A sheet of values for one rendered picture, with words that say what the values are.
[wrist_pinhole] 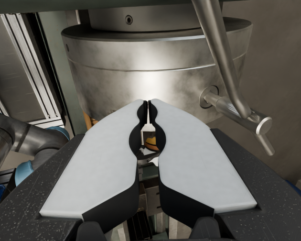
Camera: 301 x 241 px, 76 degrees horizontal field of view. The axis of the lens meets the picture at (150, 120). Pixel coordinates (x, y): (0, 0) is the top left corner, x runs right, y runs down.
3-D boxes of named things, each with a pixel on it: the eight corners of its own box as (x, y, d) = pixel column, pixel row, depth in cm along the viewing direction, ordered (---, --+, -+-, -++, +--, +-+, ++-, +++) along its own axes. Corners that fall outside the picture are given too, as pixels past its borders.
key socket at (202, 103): (208, 87, 29) (221, 94, 27) (193, 104, 30) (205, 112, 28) (198, 74, 27) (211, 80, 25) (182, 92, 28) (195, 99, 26)
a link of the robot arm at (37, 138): (35, 115, 52) (24, 138, 43) (75, 130, 58) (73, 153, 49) (24, 136, 55) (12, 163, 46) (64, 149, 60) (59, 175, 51)
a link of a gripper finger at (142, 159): (156, 148, 50) (123, 155, 48) (156, 143, 49) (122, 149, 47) (162, 161, 46) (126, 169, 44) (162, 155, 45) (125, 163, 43)
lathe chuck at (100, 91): (59, 41, 43) (84, 91, 18) (179, 27, 54) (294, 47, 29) (69, 80, 47) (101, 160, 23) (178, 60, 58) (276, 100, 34)
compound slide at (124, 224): (115, 189, 69) (117, 201, 65) (143, 182, 71) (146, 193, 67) (122, 222, 80) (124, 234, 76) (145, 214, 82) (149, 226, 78)
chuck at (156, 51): (54, 24, 41) (75, 53, 16) (180, 13, 52) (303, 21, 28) (59, 41, 43) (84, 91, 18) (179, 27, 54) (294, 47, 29)
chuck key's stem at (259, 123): (204, 88, 29) (275, 124, 20) (194, 99, 29) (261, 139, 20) (197, 79, 28) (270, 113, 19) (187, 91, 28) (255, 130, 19)
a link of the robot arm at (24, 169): (19, 153, 45) (7, 181, 38) (69, 144, 47) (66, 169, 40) (32, 176, 49) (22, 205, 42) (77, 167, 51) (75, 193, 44)
